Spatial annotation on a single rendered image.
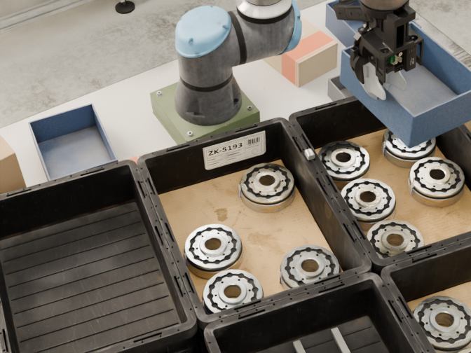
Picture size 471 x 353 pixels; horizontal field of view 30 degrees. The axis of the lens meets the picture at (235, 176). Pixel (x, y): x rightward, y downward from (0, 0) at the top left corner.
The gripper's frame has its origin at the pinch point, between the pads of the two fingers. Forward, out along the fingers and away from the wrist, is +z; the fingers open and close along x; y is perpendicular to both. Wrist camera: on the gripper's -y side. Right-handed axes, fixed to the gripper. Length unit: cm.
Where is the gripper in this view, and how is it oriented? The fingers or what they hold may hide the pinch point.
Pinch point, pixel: (376, 89)
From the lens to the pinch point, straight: 146.5
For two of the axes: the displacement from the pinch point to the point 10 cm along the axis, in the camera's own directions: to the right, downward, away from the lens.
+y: 4.7, 6.2, -6.2
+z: 1.1, 6.6, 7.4
